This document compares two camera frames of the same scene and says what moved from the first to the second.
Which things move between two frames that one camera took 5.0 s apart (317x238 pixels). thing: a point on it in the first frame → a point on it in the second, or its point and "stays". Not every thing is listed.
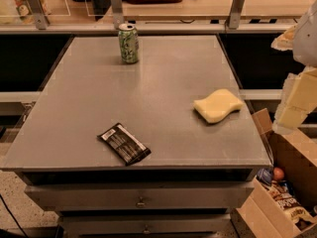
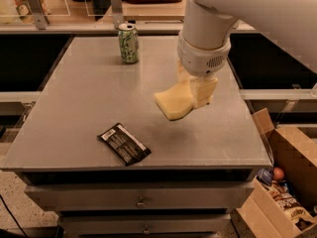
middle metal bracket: x=116 y=4 stays
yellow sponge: x=217 y=105 → x=175 y=102
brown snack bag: x=287 y=199 stays
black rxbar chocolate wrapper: x=125 y=145 stays
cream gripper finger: x=284 y=41 → x=200 y=60
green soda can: x=129 y=43 stays
